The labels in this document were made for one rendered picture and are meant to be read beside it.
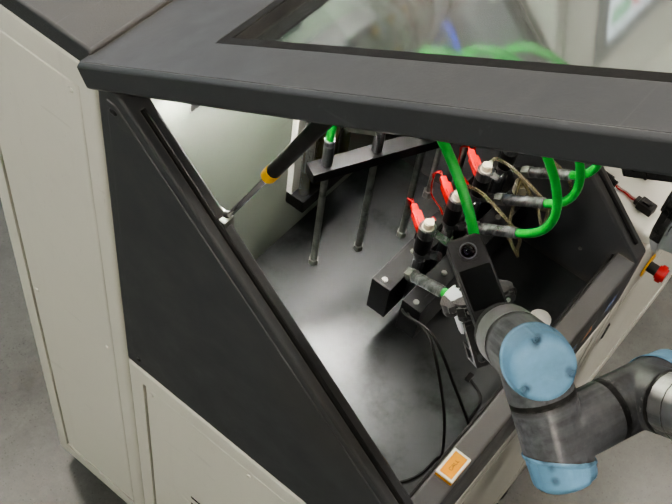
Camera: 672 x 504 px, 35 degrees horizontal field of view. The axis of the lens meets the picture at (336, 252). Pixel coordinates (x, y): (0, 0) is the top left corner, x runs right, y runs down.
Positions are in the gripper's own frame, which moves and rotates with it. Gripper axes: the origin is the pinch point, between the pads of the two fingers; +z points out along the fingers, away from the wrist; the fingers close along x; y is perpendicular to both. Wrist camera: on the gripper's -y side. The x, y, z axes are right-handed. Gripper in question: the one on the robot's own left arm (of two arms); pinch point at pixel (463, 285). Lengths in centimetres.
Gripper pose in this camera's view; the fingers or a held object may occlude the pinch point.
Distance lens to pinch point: 146.8
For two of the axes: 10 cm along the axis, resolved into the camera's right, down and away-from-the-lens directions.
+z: -1.1, -1.6, 9.8
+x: 9.5, -3.0, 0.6
